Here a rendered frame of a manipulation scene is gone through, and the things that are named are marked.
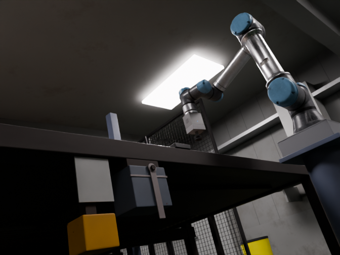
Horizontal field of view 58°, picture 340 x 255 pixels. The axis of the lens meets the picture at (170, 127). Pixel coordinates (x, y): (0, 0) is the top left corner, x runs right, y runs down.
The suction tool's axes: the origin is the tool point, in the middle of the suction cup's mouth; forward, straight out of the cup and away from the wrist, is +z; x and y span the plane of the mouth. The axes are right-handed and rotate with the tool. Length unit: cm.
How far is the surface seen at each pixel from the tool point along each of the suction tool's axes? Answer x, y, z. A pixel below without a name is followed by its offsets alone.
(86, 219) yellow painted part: 44, 80, 44
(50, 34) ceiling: -138, 33, -189
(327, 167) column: 49, -18, 36
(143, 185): 40, 62, 36
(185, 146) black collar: 34, 39, 20
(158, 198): 40, 58, 39
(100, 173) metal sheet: 40, 74, 31
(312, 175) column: 41, -19, 36
